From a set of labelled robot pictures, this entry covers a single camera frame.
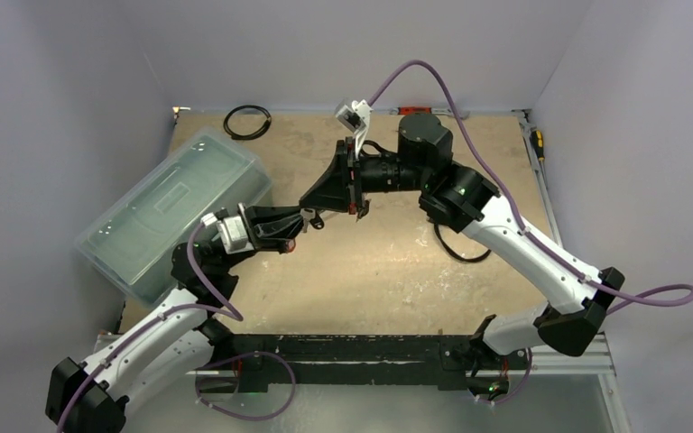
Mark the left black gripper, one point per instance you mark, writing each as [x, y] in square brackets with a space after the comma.
[270, 227]

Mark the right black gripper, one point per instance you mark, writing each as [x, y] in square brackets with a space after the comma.
[352, 179]

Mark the aluminium frame rail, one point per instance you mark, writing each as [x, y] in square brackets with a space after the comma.
[574, 333]

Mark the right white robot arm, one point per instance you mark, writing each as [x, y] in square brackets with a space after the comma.
[462, 199]

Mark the clear plastic storage box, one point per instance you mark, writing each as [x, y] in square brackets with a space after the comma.
[132, 242]

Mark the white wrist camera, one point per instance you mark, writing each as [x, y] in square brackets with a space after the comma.
[355, 116]
[231, 232]

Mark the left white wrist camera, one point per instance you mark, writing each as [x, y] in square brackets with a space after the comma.
[231, 232]

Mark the yellow black screwdriver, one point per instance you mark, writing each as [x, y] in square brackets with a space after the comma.
[537, 144]

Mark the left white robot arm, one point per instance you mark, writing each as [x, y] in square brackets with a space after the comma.
[98, 393]

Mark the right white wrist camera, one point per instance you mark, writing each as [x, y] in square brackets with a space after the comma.
[355, 116]

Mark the red handled adjustable wrench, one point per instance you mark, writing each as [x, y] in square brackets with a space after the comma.
[421, 110]

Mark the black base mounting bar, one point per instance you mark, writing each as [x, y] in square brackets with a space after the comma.
[254, 362]

